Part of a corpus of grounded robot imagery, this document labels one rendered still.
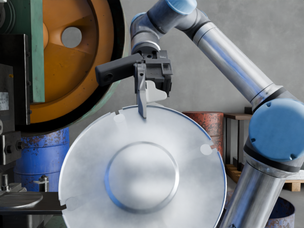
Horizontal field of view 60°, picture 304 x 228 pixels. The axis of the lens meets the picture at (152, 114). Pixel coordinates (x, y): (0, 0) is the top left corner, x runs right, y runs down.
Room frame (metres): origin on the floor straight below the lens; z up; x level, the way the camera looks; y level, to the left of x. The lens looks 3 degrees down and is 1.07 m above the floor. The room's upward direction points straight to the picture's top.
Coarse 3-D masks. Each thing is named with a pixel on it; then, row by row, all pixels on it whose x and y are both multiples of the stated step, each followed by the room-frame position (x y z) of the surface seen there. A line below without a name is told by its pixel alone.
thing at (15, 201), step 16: (16, 192) 0.79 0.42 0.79; (32, 192) 0.79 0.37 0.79; (48, 192) 0.81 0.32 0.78; (0, 208) 0.68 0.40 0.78; (16, 208) 0.68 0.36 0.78; (32, 208) 0.69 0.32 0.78; (48, 208) 0.69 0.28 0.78; (64, 208) 0.69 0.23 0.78; (16, 224) 0.69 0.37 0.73; (32, 224) 0.70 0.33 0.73
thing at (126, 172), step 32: (96, 128) 0.51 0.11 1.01; (128, 128) 0.51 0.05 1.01; (160, 128) 0.51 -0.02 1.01; (192, 128) 0.51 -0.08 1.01; (64, 160) 0.47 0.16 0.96; (96, 160) 0.48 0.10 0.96; (128, 160) 0.47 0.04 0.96; (160, 160) 0.46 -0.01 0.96; (192, 160) 0.47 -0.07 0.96; (64, 192) 0.44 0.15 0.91; (96, 192) 0.44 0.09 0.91; (128, 192) 0.43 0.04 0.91; (160, 192) 0.43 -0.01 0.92; (192, 192) 0.44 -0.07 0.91; (224, 192) 0.43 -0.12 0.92; (96, 224) 0.41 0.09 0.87; (128, 224) 0.41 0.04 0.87; (160, 224) 0.41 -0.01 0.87; (192, 224) 0.41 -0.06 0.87
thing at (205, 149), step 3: (204, 144) 0.49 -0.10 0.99; (207, 144) 0.49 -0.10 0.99; (201, 147) 0.48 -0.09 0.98; (204, 147) 0.48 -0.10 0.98; (207, 147) 0.48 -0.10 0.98; (210, 147) 0.48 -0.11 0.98; (201, 150) 0.48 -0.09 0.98; (204, 150) 0.48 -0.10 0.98; (207, 150) 0.48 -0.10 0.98; (210, 150) 0.48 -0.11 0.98; (204, 153) 0.48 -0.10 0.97; (207, 153) 0.48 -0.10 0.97; (210, 153) 0.48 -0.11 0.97
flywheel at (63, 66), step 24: (48, 0) 1.11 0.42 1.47; (72, 0) 1.11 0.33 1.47; (96, 0) 1.07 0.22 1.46; (48, 24) 1.11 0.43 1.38; (72, 24) 1.11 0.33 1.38; (96, 24) 1.10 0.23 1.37; (48, 48) 1.11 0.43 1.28; (72, 48) 1.11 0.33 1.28; (96, 48) 1.10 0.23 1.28; (48, 72) 1.11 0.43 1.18; (72, 72) 1.11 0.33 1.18; (48, 96) 1.11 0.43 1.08; (72, 96) 1.07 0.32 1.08; (48, 120) 1.07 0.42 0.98
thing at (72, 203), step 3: (69, 198) 0.44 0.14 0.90; (72, 198) 0.44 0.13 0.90; (75, 198) 0.44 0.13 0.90; (66, 201) 0.44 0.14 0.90; (69, 201) 0.44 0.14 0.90; (72, 201) 0.43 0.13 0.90; (75, 201) 0.43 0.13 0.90; (66, 204) 0.43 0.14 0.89; (69, 204) 0.43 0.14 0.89; (72, 204) 0.43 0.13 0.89; (75, 204) 0.43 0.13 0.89; (66, 207) 0.43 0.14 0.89; (69, 207) 0.43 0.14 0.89; (72, 207) 0.43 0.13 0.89; (75, 207) 0.43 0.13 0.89; (69, 210) 0.43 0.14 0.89; (72, 210) 0.43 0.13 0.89
